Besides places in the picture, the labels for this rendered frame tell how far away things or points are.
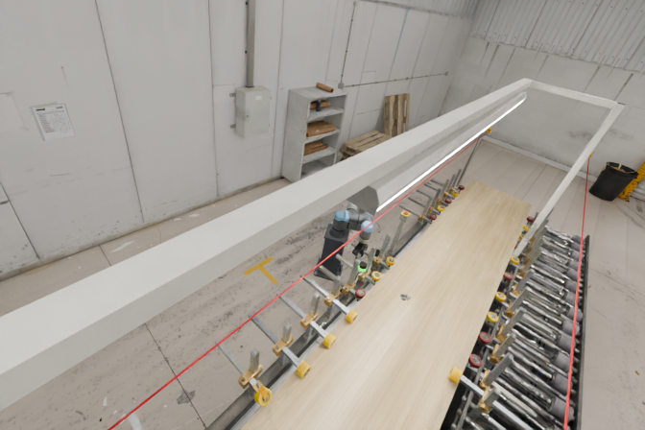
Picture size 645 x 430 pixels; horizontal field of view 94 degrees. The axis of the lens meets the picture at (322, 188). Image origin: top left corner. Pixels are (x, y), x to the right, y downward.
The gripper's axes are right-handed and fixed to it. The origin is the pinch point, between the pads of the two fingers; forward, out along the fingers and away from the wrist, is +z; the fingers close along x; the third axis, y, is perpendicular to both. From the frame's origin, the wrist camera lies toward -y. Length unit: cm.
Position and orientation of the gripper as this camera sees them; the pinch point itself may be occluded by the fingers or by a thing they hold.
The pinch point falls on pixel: (356, 258)
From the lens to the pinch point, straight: 261.7
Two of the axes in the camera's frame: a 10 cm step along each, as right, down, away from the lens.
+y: 6.4, -3.3, 6.9
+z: -1.5, 8.3, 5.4
